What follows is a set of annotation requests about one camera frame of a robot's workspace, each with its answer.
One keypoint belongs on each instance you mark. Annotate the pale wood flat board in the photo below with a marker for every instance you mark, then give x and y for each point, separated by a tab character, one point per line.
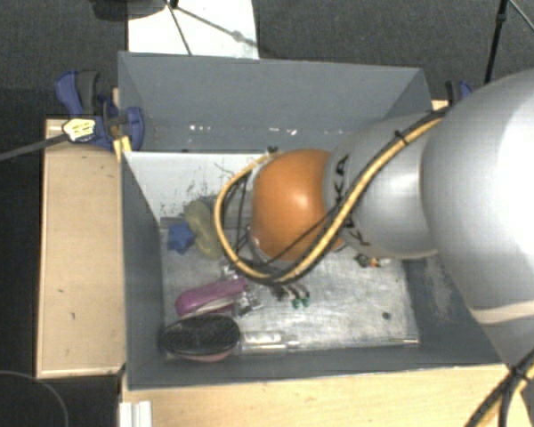
82	247

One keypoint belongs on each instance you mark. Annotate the blue toy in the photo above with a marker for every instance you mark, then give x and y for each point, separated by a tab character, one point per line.
180	237

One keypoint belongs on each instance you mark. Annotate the clear plastic object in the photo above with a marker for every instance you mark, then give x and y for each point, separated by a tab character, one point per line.
267	340

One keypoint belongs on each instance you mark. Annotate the black cylinder on white bracket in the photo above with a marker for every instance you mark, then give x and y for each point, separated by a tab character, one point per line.
364	260

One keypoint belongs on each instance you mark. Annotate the purple brush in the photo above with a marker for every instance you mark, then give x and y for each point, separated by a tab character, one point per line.
209	294

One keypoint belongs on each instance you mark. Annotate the grey metal bin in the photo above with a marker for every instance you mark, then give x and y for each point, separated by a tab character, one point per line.
267	96

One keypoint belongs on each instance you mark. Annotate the black bristle brush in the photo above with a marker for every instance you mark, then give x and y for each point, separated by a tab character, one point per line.
200	337

